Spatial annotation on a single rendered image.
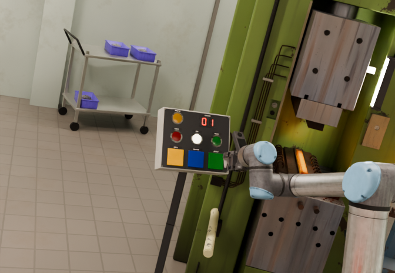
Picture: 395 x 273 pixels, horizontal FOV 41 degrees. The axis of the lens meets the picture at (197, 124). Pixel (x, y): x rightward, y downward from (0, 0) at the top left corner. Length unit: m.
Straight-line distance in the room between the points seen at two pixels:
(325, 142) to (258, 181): 1.14
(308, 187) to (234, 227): 1.00
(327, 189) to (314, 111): 0.72
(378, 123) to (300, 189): 0.84
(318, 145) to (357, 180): 1.55
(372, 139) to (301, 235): 0.59
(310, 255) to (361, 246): 1.18
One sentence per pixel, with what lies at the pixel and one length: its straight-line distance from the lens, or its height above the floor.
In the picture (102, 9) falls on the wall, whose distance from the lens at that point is 5.99.
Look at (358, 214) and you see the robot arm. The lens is 1.58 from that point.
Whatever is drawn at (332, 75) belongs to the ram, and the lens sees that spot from 2.52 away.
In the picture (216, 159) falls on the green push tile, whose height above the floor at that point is 1.02.
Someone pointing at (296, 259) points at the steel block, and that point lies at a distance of 2.76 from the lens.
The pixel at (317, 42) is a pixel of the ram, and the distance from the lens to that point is 2.48.
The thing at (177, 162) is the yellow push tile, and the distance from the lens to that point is 2.36.
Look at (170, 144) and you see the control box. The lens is 2.37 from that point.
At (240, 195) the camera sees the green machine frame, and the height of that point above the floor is 0.75.
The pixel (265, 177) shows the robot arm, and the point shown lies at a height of 1.15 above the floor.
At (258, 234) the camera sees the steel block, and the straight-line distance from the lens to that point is 2.69.
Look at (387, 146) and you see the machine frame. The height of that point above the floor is 1.21.
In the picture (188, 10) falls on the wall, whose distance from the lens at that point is 6.16.
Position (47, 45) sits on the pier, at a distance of 5.81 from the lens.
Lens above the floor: 1.84
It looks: 17 degrees down
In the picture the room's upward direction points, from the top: 14 degrees clockwise
